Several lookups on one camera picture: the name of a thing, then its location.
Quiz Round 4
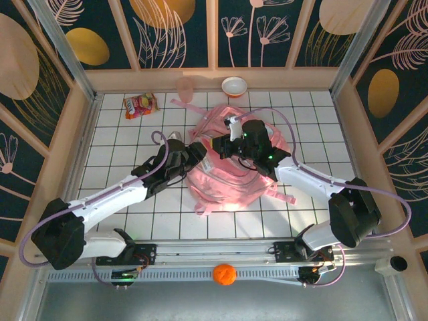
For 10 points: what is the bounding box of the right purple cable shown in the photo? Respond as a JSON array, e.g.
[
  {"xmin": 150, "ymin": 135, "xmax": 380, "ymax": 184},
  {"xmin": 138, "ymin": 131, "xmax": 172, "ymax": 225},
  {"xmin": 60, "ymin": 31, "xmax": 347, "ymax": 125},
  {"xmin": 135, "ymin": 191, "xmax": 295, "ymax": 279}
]
[{"xmin": 230, "ymin": 107, "xmax": 412, "ymax": 289}]

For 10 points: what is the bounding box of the right controller board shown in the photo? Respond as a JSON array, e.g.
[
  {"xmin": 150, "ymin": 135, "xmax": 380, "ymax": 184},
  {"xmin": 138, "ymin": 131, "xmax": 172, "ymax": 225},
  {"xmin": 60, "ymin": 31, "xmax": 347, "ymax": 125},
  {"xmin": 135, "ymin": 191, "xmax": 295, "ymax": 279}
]
[{"xmin": 298, "ymin": 263, "xmax": 337, "ymax": 288}]

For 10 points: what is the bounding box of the grey cylinder device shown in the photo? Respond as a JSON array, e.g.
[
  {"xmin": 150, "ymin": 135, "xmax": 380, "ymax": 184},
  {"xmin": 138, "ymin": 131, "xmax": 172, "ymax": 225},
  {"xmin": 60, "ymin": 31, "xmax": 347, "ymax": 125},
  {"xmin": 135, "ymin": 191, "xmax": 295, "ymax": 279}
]
[{"xmin": 374, "ymin": 255, "xmax": 409, "ymax": 276}]

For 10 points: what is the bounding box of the controller board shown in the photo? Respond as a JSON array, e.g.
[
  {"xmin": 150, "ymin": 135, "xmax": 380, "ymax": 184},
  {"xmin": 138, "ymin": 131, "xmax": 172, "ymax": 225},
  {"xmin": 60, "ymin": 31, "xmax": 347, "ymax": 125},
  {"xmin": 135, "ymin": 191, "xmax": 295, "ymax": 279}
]
[
  {"xmin": 298, "ymin": 263, "xmax": 337, "ymax": 288},
  {"xmin": 111, "ymin": 269, "xmax": 138, "ymax": 288}
]

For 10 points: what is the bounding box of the slotted grey cable duct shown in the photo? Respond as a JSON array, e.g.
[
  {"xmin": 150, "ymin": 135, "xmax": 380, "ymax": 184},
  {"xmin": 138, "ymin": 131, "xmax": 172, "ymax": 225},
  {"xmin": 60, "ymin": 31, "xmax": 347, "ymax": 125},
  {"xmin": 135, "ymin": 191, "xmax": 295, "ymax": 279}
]
[{"xmin": 46, "ymin": 267, "xmax": 302, "ymax": 282}]

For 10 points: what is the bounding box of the aluminium rail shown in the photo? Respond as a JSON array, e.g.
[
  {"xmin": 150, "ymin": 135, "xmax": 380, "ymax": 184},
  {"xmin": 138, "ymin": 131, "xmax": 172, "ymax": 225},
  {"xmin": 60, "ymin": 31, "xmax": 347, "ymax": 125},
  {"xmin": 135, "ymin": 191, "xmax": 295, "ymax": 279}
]
[{"xmin": 33, "ymin": 236, "xmax": 395, "ymax": 268}]

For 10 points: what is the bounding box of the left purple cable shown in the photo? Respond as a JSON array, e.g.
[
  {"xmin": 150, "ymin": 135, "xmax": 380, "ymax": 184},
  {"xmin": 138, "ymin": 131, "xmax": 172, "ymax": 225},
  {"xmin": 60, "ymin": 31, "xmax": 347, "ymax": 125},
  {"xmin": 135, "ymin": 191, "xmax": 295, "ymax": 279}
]
[{"xmin": 18, "ymin": 130, "xmax": 170, "ymax": 288}]

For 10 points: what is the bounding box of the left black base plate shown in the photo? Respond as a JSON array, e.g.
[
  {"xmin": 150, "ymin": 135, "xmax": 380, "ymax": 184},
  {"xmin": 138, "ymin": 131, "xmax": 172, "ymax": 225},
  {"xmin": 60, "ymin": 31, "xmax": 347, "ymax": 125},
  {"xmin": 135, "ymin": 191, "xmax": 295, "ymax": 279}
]
[{"xmin": 96, "ymin": 243, "xmax": 158, "ymax": 267}]

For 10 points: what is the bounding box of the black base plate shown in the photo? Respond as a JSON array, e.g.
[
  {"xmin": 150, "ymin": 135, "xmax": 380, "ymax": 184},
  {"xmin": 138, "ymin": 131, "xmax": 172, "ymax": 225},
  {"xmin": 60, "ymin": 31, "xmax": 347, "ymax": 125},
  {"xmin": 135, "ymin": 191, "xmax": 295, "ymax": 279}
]
[
  {"xmin": 273, "ymin": 240, "xmax": 335, "ymax": 263},
  {"xmin": 96, "ymin": 243, "xmax": 158, "ymax": 267}
]

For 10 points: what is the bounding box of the white orange bowl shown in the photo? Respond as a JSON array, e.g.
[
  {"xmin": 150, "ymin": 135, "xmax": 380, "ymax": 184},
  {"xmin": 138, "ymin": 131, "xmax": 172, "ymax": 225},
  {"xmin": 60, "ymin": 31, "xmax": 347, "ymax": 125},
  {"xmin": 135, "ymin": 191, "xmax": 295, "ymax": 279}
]
[{"xmin": 221, "ymin": 76, "xmax": 248, "ymax": 99}]

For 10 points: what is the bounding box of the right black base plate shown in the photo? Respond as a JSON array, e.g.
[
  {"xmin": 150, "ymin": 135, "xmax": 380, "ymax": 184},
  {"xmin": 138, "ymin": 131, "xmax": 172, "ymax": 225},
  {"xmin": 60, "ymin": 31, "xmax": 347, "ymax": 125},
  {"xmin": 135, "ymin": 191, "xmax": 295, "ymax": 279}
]
[{"xmin": 273, "ymin": 240, "xmax": 335, "ymax": 263}]

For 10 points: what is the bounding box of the pink plastic cup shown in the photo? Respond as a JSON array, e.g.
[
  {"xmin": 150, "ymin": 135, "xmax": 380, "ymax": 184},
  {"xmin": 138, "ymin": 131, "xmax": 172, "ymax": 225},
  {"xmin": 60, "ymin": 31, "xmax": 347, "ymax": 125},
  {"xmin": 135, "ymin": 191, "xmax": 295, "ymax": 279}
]
[{"xmin": 176, "ymin": 78, "xmax": 195, "ymax": 103}]

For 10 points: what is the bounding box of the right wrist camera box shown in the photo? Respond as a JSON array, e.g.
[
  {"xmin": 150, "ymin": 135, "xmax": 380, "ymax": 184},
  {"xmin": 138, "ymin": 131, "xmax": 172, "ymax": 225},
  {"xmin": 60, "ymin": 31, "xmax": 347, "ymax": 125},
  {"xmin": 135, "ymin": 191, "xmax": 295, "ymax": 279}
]
[{"xmin": 223, "ymin": 114, "xmax": 242, "ymax": 141}]

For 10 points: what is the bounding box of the aluminium corner post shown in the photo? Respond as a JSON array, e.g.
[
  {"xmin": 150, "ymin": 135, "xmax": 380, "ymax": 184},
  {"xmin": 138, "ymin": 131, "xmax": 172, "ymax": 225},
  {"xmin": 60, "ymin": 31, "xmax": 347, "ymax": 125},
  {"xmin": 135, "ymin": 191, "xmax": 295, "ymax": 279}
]
[
  {"xmin": 330, "ymin": 0, "xmax": 392, "ymax": 96},
  {"xmin": 28, "ymin": 0, "xmax": 98, "ymax": 100}
]

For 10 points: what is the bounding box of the left controller board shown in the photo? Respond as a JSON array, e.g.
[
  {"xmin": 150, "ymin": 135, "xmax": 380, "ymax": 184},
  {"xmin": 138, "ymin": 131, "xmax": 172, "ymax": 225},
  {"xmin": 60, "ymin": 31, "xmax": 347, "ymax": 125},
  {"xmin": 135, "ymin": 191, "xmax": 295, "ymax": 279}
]
[{"xmin": 111, "ymin": 269, "xmax": 138, "ymax": 288}]

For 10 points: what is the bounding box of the orange ball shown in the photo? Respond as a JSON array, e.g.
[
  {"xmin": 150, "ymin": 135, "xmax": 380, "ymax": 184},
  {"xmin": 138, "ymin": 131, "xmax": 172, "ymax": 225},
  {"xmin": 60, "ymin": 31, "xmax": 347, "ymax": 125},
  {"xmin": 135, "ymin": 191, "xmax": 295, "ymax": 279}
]
[{"xmin": 212, "ymin": 263, "xmax": 237, "ymax": 287}]

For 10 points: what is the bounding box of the purple cable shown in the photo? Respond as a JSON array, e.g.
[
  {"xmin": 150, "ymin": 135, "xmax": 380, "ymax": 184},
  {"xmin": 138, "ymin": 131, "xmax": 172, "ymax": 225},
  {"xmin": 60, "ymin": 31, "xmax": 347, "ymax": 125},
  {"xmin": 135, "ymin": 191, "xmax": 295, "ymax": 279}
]
[
  {"xmin": 230, "ymin": 107, "xmax": 412, "ymax": 289},
  {"xmin": 18, "ymin": 130, "xmax": 170, "ymax": 288}
]

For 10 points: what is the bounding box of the orange snack bag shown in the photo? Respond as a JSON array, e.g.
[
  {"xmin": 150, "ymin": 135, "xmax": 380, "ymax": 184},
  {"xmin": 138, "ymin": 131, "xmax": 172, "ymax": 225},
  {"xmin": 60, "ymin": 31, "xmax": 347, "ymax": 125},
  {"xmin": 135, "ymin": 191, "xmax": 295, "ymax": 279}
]
[{"xmin": 123, "ymin": 93, "xmax": 160, "ymax": 120}]

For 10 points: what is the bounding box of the pink backpack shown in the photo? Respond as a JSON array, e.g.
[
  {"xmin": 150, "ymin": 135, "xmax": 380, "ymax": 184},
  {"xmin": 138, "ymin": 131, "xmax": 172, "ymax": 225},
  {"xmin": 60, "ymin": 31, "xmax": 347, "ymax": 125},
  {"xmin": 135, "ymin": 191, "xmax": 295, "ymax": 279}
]
[{"xmin": 170, "ymin": 98, "xmax": 298, "ymax": 217}]

